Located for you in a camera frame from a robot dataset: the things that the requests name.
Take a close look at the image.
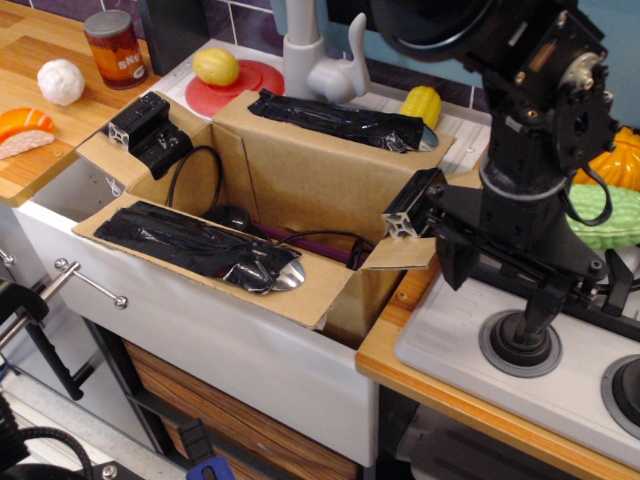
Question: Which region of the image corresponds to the orange pumpkin toy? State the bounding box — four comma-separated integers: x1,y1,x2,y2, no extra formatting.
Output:
589,126,640,192

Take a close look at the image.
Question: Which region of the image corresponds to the black clamp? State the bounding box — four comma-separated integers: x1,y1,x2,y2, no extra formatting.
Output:
1,274,95,401

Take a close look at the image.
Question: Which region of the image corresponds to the brown cardboard box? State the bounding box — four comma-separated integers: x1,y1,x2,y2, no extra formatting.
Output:
75,92,452,347

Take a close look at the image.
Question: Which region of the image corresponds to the blue clamp handle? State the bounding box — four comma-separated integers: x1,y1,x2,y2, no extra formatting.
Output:
186,456,236,480

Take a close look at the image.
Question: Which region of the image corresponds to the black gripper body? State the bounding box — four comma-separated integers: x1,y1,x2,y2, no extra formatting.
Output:
423,182,606,301

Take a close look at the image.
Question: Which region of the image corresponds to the black cable in box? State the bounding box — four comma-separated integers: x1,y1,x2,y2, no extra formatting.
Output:
166,145,377,271

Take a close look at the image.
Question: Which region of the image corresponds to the black left stove knob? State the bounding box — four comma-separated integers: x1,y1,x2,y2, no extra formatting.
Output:
478,309,563,379

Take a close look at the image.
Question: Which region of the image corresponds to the salmon sushi toy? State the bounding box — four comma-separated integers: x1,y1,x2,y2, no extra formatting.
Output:
1,107,56,159

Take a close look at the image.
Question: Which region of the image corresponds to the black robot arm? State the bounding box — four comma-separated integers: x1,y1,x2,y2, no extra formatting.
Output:
369,1,619,346

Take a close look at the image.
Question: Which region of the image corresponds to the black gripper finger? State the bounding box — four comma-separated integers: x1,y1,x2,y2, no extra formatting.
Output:
436,236,480,290
520,283,567,340

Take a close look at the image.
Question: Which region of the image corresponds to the metal drawer handle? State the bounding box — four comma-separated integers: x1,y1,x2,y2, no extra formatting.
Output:
54,258,129,310

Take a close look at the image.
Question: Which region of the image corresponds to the orange soup can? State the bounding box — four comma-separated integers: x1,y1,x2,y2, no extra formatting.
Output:
84,10,147,90

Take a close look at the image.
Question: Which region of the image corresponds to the black right stove knob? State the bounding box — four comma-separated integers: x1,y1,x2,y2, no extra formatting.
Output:
601,354,639,439

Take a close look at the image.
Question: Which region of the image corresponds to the red plastic plate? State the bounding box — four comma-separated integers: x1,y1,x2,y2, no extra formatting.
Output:
185,60,285,118

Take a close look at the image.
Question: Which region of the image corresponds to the yellow corn toy by sink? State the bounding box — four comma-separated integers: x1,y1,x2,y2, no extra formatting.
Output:
399,86,442,130

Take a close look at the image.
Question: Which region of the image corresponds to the yellow potato toy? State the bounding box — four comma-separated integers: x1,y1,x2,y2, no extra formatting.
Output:
192,48,240,87

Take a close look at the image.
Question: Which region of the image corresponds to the grey toy faucet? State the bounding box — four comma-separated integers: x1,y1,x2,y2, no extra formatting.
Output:
283,0,371,105

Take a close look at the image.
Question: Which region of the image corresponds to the green bitter gourd toy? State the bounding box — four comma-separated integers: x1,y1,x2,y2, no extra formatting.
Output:
568,184,639,250

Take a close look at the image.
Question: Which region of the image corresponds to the black stove knob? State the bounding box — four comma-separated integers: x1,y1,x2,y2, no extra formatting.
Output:
478,309,563,379
601,354,639,439

